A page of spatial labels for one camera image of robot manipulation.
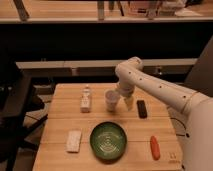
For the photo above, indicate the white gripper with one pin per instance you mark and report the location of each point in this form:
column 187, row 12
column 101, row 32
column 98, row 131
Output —
column 129, row 102

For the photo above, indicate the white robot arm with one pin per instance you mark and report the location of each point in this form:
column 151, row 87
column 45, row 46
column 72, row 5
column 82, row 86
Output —
column 198, row 145

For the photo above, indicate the green ceramic bowl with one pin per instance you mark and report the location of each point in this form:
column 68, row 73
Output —
column 108, row 141

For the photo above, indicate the black remote control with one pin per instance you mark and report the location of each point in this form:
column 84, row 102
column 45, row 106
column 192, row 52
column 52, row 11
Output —
column 141, row 109

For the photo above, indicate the white bottle lying flat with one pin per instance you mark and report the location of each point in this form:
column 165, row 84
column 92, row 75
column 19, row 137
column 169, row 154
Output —
column 85, row 105

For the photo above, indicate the orange carrot toy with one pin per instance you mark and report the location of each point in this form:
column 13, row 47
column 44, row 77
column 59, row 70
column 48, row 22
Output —
column 155, row 149

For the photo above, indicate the white sponge block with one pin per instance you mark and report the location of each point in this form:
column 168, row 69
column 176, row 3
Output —
column 73, row 141

